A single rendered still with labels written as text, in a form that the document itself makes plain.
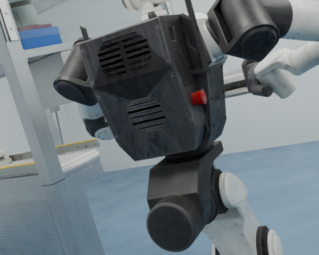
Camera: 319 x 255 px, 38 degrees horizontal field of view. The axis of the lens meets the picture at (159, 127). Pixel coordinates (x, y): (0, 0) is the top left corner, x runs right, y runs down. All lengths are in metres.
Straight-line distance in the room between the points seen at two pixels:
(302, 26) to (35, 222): 1.35
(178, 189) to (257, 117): 4.13
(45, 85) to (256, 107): 3.45
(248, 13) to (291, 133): 4.11
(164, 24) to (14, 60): 0.80
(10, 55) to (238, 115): 3.83
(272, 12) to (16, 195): 1.28
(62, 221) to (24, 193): 0.27
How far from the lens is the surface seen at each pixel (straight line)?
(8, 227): 2.19
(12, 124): 5.90
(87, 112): 1.37
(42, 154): 1.65
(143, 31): 0.96
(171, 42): 0.96
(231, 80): 1.65
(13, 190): 1.97
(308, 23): 1.11
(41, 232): 2.02
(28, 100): 1.65
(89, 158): 1.90
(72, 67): 1.20
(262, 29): 0.99
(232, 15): 1.04
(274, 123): 5.10
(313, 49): 1.29
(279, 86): 1.40
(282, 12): 1.08
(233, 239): 1.34
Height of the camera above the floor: 1.20
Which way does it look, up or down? 8 degrees down
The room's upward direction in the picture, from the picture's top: 16 degrees counter-clockwise
